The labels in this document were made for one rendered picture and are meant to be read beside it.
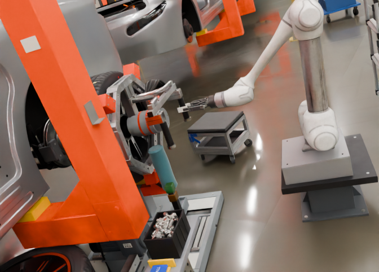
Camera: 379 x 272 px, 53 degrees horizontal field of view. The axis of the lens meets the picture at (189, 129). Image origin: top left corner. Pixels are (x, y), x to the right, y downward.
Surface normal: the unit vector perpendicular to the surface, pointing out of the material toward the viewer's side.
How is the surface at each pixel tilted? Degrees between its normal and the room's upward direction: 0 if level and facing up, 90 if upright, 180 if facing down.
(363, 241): 0
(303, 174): 90
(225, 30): 90
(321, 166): 90
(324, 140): 95
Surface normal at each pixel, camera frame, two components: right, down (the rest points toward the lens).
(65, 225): -0.24, 0.44
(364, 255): -0.30, -0.88
